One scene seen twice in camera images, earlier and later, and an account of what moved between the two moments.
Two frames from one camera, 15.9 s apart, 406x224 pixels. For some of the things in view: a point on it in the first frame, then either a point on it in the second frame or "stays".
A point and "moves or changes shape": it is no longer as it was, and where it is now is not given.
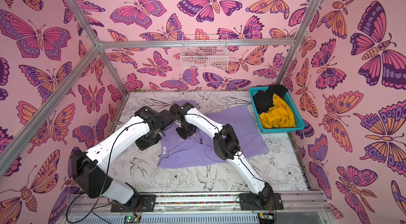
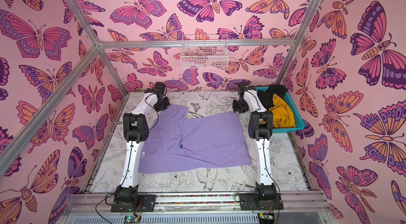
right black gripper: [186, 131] to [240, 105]
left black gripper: [144, 145] to [167, 100]
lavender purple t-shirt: [175, 150] moves or changes shape
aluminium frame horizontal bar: [105, 44] stays
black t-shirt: [264, 99] stays
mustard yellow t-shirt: [278, 116] stays
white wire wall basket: [204, 51] stays
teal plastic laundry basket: [296, 114] stays
